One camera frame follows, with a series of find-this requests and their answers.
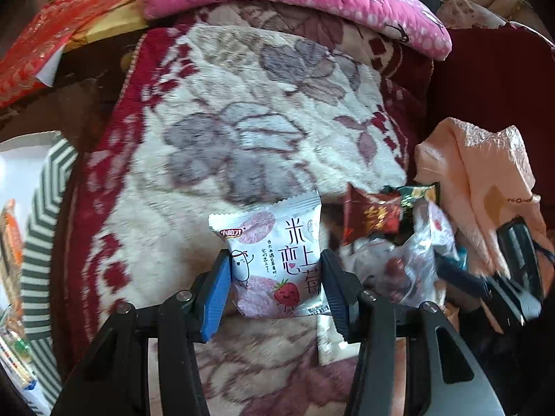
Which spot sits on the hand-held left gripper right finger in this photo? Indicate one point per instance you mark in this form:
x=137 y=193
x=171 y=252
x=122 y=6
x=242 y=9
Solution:
x=338 y=303

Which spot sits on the red embroidered cloth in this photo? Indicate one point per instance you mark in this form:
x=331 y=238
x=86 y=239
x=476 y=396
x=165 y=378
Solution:
x=43 y=43

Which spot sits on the floral plush blanket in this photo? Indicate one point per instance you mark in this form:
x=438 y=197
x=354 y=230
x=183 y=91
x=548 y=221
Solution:
x=208 y=117

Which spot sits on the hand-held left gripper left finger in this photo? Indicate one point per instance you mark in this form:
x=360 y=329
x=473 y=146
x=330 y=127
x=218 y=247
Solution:
x=217 y=299

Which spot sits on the dark red snack packet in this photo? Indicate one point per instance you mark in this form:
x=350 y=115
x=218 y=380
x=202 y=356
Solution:
x=368 y=221

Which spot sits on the striped cardboard box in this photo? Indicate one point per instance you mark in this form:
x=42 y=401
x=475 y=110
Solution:
x=43 y=234

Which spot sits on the dark wooden chest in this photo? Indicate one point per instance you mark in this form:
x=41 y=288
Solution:
x=86 y=91

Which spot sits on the orange snack packet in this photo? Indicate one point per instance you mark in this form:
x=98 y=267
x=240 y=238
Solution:
x=11 y=238

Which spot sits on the cream floral cloth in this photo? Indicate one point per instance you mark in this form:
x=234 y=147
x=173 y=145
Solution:
x=468 y=14

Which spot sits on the white strawberry print snack packet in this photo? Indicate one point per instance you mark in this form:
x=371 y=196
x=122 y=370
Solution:
x=277 y=242

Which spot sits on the dark red cloth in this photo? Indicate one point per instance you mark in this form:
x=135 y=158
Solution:
x=485 y=86

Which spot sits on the clear bag of red dates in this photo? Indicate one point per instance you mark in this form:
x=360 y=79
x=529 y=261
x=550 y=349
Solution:
x=403 y=264

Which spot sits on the dark green snack packet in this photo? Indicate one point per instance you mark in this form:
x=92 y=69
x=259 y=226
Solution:
x=416 y=195

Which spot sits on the peach towel blanket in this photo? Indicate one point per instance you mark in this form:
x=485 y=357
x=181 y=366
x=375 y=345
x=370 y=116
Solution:
x=477 y=173

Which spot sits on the plain white snack packet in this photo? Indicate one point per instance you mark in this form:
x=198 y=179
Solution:
x=329 y=342

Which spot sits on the pale green snack packet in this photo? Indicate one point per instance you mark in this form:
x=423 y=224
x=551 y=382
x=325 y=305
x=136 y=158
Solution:
x=17 y=346

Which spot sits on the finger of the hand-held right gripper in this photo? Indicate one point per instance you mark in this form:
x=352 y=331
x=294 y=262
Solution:
x=464 y=279
x=505 y=247

